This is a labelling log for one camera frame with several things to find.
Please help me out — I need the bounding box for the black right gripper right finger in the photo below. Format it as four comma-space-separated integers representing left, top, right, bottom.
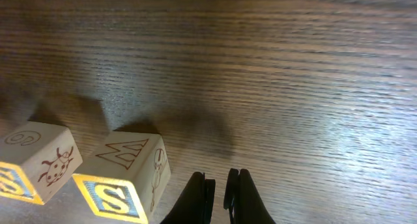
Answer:
223, 169, 276, 224

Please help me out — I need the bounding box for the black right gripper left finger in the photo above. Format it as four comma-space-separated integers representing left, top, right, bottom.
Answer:
160, 172, 216, 224

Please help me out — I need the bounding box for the yellow letter S block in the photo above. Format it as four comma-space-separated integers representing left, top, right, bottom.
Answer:
72, 132, 171, 223
1, 121, 83, 205

